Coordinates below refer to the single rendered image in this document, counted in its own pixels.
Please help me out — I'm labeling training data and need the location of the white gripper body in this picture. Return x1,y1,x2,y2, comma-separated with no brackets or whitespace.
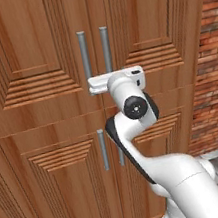
86,67,132,97

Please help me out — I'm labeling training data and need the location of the wooden cabinet door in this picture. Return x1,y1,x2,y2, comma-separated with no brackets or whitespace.
85,0,218,111
0,109,125,218
102,84,218,218
0,0,108,140

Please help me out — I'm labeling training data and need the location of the grey bar door handle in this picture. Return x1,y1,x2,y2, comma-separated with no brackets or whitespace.
98,25,116,76
96,128,112,173
75,30,95,82
116,146,127,168

